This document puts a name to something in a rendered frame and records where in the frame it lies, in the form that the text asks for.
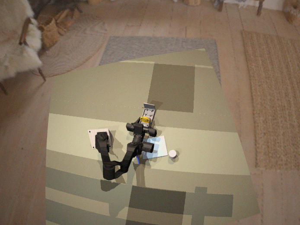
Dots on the grey dish rack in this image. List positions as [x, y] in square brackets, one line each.
[149, 111]

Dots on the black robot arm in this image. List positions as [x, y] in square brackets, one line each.
[102, 145]

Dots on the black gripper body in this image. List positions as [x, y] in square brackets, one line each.
[152, 132]

